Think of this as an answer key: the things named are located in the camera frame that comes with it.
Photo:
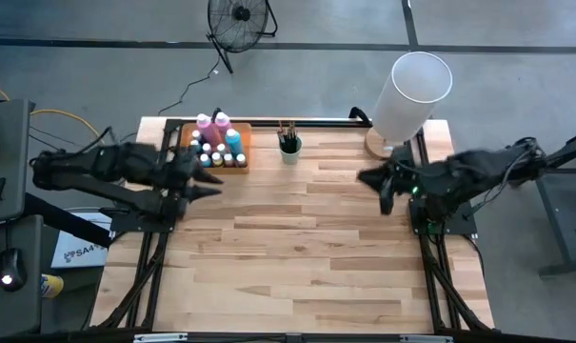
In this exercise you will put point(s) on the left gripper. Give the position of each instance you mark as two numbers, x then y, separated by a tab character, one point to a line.
180	169

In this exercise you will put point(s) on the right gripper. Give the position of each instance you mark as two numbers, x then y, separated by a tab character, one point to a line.
396	183

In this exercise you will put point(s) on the small blue paint bottle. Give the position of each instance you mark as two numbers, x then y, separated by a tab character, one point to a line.
205	160

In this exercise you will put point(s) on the small yellow paint bottle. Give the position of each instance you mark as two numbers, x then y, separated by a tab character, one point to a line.
216	159

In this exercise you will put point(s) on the small maroon paint bottle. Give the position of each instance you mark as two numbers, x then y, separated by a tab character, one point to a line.
207	148

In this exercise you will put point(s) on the small beige paint bottle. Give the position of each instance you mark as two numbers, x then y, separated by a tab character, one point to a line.
221	148

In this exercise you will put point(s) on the small dark brown paint bottle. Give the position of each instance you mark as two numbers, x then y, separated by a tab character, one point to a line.
241	159

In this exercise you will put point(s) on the large teal paint bottle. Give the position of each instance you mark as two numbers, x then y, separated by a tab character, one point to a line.
233	142

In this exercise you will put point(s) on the large pink paint bottle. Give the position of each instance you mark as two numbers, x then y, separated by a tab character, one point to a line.
205	128
222	123

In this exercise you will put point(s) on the silver ferrule black paintbrush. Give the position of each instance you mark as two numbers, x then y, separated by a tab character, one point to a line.
294	138
287	142
292	145
295	147
285	145

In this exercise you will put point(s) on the gold ferrule black paintbrush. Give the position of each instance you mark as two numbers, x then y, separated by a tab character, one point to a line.
284	138
290	143
283	133
281	129

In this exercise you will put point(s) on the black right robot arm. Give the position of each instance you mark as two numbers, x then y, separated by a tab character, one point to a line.
478	174

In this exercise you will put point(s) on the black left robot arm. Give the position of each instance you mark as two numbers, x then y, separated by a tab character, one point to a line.
106	167

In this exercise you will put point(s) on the orange translucent plastic tray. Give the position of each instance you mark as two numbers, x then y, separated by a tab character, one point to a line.
247	147

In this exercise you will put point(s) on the light green plastic cup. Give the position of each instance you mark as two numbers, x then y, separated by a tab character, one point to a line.
291	158

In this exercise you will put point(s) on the white shade wooden base lamp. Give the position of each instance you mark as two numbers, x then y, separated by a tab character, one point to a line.
411	95

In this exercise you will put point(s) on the white printed cardboard box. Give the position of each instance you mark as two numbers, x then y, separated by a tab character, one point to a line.
78	252

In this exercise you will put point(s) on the black diagonal beam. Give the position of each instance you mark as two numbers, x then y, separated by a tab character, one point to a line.
64	219

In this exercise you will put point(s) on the black floor fan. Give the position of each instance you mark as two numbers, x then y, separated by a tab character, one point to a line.
242	13

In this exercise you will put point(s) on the yellow printed can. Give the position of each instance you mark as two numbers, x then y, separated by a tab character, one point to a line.
53	286

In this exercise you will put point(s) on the grey tilted panel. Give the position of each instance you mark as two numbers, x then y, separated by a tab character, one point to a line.
9	157

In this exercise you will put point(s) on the black metal stand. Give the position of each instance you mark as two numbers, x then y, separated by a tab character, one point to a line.
563	267

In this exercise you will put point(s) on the black computer mouse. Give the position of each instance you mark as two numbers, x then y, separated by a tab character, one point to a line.
11	267

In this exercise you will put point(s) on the dark grey side desk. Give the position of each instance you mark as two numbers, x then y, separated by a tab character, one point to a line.
11	314

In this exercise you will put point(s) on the black frame clamp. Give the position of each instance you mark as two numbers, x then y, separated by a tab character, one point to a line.
216	111
359	114

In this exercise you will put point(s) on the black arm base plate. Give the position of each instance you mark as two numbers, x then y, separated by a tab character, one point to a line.
463	224
125	224

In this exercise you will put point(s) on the silver frame bracket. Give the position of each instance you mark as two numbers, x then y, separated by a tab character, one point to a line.
425	339
159	337

